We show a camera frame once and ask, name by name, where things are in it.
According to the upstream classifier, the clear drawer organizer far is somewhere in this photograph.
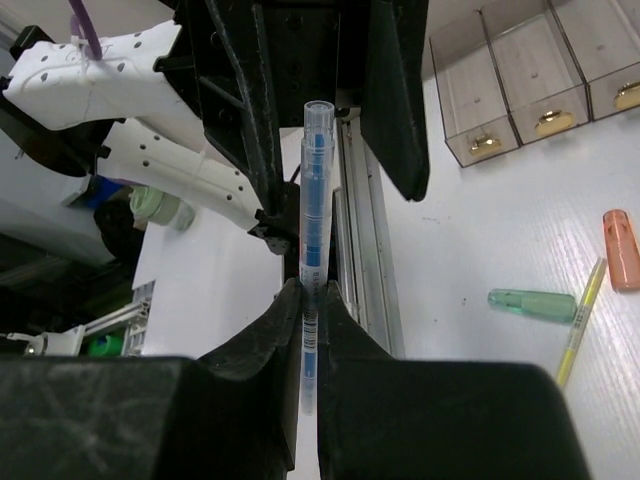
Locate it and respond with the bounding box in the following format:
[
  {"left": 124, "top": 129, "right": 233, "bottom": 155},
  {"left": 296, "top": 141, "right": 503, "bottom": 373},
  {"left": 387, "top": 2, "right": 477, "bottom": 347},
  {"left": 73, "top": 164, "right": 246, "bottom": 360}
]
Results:
[{"left": 552, "top": 0, "right": 639, "bottom": 120}]

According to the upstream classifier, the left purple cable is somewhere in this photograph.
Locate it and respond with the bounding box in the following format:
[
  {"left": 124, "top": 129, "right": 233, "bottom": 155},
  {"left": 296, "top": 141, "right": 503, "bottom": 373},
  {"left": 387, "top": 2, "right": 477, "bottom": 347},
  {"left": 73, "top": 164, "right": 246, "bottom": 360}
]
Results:
[{"left": 67, "top": 0, "right": 104, "bottom": 61}]

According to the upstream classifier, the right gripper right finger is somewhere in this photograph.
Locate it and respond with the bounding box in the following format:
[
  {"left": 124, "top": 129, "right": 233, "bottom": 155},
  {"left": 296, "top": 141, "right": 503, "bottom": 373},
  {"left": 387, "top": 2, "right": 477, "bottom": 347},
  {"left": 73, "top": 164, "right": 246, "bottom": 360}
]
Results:
[{"left": 317, "top": 283, "right": 590, "bottom": 479}]

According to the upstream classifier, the blue thin pen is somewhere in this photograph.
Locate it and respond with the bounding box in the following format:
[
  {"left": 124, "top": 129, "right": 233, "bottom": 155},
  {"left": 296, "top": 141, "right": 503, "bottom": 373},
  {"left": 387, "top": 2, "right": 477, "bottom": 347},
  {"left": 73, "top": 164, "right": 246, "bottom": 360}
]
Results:
[{"left": 299, "top": 100, "right": 335, "bottom": 415}]

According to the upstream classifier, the clear drawer organizer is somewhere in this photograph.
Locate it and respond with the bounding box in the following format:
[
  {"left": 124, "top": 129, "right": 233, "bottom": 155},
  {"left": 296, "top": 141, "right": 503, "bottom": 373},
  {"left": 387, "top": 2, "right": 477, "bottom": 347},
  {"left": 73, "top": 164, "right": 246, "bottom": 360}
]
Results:
[
  {"left": 429, "top": 10, "right": 519, "bottom": 168},
  {"left": 480, "top": 1, "right": 590, "bottom": 144},
  {"left": 552, "top": 0, "right": 639, "bottom": 120}
]

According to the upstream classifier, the yellow thin pen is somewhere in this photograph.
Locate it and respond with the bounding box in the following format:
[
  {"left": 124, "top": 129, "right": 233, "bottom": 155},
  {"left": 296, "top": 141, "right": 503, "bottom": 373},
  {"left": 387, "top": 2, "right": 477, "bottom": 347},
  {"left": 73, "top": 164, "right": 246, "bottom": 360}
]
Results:
[{"left": 556, "top": 257, "right": 607, "bottom": 389}]

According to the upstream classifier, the green translucent cap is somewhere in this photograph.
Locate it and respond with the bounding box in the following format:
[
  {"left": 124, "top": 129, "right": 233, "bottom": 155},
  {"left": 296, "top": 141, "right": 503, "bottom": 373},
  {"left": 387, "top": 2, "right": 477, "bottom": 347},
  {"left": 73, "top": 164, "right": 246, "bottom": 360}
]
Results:
[{"left": 487, "top": 289, "right": 577, "bottom": 323}]

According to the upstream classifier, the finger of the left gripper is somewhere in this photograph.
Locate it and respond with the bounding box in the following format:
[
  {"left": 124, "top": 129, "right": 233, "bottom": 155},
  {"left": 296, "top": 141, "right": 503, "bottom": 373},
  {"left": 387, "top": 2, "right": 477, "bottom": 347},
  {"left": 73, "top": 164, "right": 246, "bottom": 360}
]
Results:
[
  {"left": 175, "top": 1, "right": 293, "bottom": 255},
  {"left": 360, "top": 1, "right": 430, "bottom": 202}
]

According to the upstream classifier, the clear drawer organizer near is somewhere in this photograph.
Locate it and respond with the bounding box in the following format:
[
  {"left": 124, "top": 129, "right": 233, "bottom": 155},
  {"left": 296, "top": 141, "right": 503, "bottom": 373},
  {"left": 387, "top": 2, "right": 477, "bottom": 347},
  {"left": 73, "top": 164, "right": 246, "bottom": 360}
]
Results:
[{"left": 429, "top": 10, "right": 519, "bottom": 168}]

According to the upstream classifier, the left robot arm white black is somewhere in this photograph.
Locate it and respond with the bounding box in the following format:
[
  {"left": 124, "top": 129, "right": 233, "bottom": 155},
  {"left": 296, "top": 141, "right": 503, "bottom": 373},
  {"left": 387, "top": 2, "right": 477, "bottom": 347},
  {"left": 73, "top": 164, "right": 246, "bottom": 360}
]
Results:
[{"left": 1, "top": 1, "right": 430, "bottom": 254}]

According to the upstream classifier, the clear drawer organizer middle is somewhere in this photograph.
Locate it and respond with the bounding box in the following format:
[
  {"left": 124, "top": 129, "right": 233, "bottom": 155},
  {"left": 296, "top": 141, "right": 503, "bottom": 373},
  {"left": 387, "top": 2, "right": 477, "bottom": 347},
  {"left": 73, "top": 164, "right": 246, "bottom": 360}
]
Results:
[{"left": 480, "top": 1, "right": 590, "bottom": 144}]

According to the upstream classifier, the aluminium frame rail front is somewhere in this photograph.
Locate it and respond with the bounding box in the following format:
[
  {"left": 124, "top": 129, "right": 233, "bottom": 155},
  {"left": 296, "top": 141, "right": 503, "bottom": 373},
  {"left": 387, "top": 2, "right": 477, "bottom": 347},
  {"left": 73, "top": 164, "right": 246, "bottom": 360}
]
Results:
[{"left": 333, "top": 112, "right": 405, "bottom": 358}]

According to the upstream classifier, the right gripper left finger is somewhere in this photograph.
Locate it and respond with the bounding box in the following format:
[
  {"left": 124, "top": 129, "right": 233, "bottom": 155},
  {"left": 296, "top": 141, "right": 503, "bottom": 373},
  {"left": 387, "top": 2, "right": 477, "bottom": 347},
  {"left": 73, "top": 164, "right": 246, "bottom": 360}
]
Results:
[{"left": 1, "top": 279, "right": 302, "bottom": 479}]

